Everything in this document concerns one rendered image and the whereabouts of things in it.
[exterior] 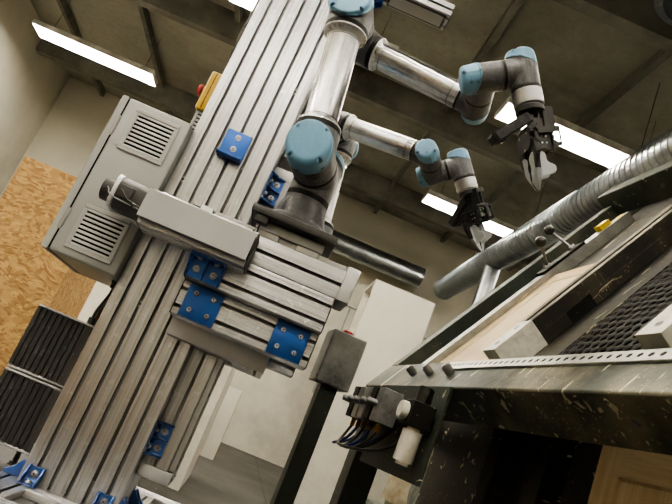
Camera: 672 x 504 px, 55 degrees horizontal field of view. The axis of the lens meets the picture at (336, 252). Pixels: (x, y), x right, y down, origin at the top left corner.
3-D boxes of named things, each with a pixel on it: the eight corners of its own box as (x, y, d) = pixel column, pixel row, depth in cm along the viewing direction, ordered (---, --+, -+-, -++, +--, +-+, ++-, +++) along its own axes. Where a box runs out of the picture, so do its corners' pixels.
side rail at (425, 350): (408, 391, 228) (391, 365, 228) (618, 231, 261) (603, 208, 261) (414, 391, 222) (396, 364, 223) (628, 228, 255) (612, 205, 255)
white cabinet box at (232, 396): (163, 436, 680) (192, 371, 699) (214, 457, 682) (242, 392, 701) (158, 438, 637) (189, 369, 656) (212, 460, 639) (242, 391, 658)
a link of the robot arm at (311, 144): (331, 193, 164) (379, 16, 180) (325, 167, 150) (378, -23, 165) (286, 184, 166) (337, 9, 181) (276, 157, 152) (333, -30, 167)
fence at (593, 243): (424, 376, 204) (417, 366, 204) (626, 223, 232) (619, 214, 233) (430, 376, 199) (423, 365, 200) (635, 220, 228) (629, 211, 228)
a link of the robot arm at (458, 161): (444, 157, 233) (467, 151, 232) (452, 186, 231) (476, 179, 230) (443, 151, 226) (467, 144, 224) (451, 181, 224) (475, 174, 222)
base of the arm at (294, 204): (267, 211, 160) (283, 177, 163) (265, 227, 175) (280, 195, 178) (323, 235, 161) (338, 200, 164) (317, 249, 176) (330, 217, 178)
